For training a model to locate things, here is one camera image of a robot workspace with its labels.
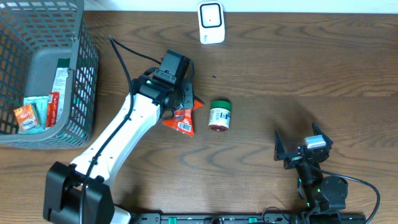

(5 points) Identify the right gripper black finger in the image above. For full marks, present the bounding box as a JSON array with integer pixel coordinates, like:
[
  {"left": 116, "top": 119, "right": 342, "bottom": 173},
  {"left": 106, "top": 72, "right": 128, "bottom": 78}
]
[
  {"left": 274, "top": 131, "right": 285, "bottom": 161},
  {"left": 312, "top": 122, "right": 333, "bottom": 146}
]

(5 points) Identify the red snack bag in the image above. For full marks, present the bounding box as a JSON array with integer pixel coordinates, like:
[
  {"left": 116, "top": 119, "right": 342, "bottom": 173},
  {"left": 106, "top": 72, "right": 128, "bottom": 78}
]
[{"left": 162, "top": 100, "right": 204, "bottom": 137}]

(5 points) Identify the green lid jar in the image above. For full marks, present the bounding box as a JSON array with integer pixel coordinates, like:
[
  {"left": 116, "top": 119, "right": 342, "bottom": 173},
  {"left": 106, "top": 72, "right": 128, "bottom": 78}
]
[{"left": 208, "top": 100, "right": 232, "bottom": 132}]

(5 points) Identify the green white 3M package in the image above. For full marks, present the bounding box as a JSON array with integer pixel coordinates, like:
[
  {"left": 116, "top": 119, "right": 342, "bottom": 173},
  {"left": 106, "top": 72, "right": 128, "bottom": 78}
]
[{"left": 52, "top": 58, "right": 70, "bottom": 122}]

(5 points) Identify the red stick packet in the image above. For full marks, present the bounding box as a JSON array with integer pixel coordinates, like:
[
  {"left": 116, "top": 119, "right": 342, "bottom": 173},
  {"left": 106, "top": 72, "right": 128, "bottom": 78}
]
[{"left": 45, "top": 92, "right": 60, "bottom": 128}]

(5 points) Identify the teal wipes pack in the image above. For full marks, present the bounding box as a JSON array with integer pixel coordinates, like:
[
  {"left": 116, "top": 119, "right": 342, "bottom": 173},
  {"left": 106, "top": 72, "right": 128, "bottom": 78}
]
[{"left": 19, "top": 96, "right": 49, "bottom": 134}]

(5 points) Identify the small orange box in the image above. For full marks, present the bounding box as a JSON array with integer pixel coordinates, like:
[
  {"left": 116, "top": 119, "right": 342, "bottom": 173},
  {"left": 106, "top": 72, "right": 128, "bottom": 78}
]
[{"left": 14, "top": 104, "right": 41, "bottom": 132}]

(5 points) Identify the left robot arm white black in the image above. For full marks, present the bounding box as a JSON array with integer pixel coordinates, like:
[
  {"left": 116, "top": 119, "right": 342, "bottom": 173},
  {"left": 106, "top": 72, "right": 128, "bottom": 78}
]
[{"left": 43, "top": 75, "right": 194, "bottom": 223}]

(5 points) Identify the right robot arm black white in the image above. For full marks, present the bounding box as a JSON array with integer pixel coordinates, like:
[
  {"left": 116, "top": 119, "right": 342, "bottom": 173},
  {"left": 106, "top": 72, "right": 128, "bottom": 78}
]
[{"left": 274, "top": 123, "right": 348, "bottom": 213}]

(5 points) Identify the white barcode scanner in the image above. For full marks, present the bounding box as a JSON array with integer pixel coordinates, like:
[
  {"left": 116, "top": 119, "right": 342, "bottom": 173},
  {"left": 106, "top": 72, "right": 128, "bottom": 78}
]
[{"left": 198, "top": 1, "right": 225, "bottom": 45}]

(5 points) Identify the grey plastic mesh basket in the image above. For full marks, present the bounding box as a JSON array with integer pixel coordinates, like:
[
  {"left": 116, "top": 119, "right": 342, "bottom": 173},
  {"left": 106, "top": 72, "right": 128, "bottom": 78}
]
[{"left": 1, "top": 0, "right": 99, "bottom": 149}]

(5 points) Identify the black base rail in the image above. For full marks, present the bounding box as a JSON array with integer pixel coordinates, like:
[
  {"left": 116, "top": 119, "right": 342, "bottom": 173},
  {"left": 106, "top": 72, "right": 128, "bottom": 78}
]
[{"left": 130, "top": 213, "right": 366, "bottom": 224}]

